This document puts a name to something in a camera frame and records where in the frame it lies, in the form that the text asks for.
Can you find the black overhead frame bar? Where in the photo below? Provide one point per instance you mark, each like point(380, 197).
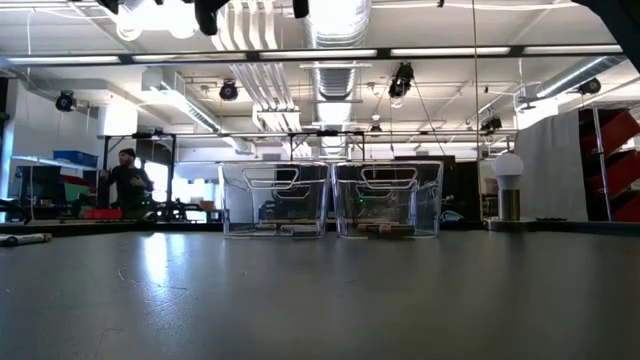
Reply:
point(515, 50)

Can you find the black cabinet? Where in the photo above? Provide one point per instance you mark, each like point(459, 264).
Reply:
point(465, 190)

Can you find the black aluminium table frame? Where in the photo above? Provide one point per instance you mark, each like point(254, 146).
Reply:
point(570, 226)

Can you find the clear plastic bin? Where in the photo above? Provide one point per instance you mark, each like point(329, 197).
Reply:
point(390, 200)
point(272, 200)

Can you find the white rectangular air duct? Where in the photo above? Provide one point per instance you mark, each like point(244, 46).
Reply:
point(170, 95)

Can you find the blue storage crate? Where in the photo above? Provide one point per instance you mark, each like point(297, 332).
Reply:
point(75, 159)

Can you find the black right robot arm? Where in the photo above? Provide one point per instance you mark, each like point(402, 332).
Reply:
point(625, 20)

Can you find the white wall shelf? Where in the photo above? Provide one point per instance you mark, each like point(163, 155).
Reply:
point(40, 161)

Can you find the silver ventilation duct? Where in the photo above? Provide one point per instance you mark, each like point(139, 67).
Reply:
point(575, 75)
point(335, 80)

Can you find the white partition panel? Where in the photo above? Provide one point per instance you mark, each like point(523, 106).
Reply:
point(550, 165)

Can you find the red storage bin rack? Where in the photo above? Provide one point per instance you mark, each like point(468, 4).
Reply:
point(620, 130)

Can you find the black ceiling spotlight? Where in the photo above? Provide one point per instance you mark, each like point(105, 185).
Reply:
point(402, 82)
point(228, 91)
point(491, 125)
point(590, 86)
point(65, 101)

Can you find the small copper-black battery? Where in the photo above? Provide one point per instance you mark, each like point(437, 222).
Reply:
point(395, 230)

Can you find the green box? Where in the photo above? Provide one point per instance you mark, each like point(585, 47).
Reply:
point(77, 192)

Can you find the white ceiling pipe bundle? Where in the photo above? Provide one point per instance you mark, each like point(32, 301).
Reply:
point(270, 95)

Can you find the red tray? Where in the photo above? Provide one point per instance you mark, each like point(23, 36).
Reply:
point(102, 214)

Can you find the person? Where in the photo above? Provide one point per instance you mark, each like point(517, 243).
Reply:
point(127, 185)

